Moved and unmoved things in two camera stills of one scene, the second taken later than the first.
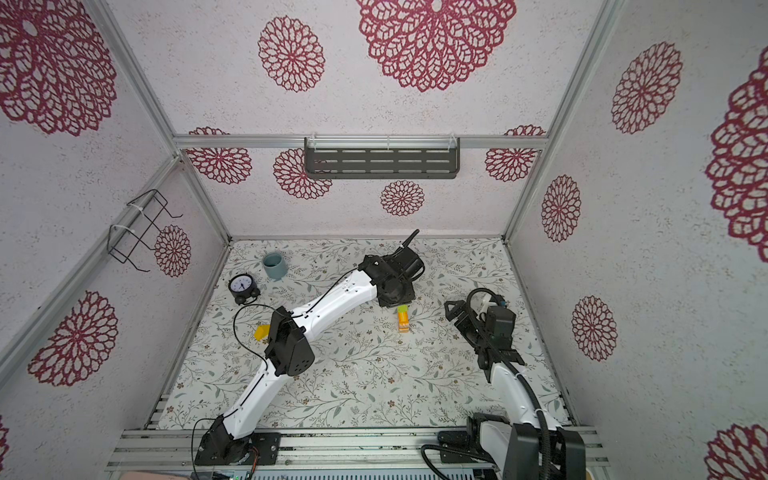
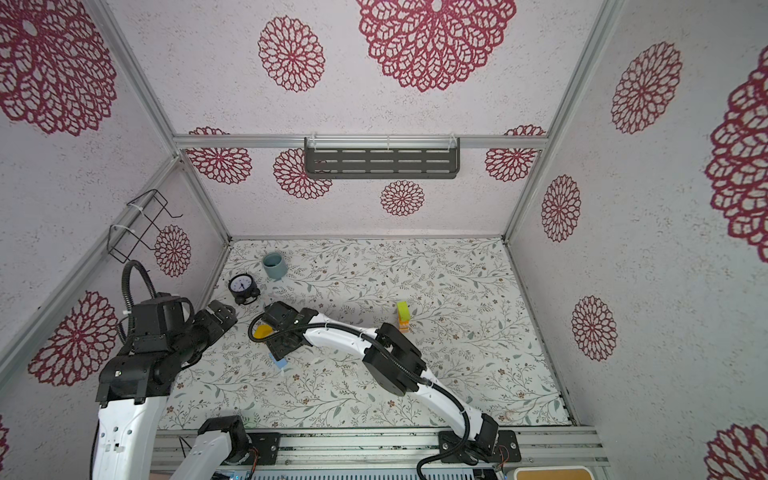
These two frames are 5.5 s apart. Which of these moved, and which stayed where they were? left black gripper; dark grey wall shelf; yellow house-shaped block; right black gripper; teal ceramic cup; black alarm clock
Moved: right black gripper; left black gripper
Stayed: yellow house-shaped block; black alarm clock; teal ceramic cup; dark grey wall shelf
